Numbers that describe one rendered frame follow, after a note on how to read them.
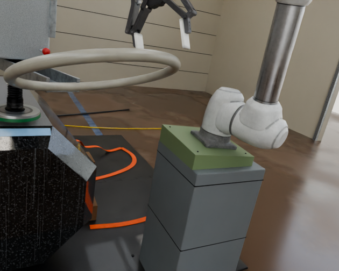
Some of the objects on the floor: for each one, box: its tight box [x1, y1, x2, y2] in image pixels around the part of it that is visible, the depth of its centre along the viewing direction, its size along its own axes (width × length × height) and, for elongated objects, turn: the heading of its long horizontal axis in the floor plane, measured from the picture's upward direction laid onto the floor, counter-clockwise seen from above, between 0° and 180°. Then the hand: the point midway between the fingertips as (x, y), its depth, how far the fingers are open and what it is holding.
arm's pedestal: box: [131, 141, 265, 271], centre depth 164 cm, size 50×50×80 cm
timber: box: [89, 197, 98, 221], centre depth 220 cm, size 30×12×12 cm, turn 178°
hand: (162, 50), depth 77 cm, fingers open, 13 cm apart
